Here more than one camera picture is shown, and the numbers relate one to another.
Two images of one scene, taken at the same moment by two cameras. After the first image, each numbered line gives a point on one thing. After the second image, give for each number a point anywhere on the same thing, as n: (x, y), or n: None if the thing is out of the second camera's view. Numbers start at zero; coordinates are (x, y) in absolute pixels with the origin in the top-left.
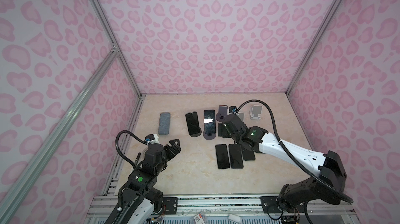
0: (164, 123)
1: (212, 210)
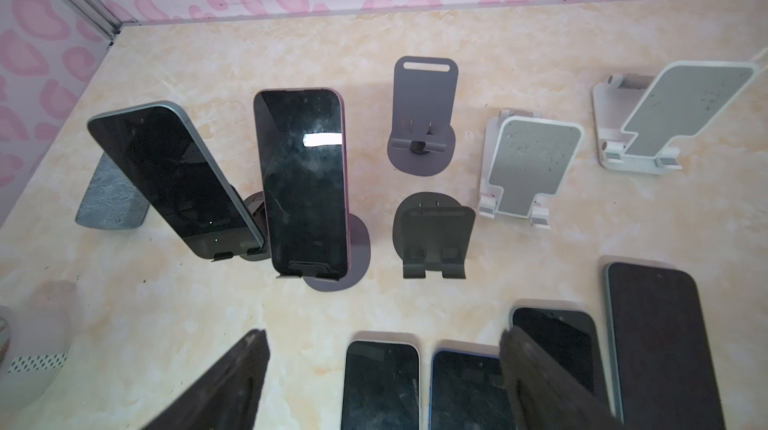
0: (110, 200)
1: None
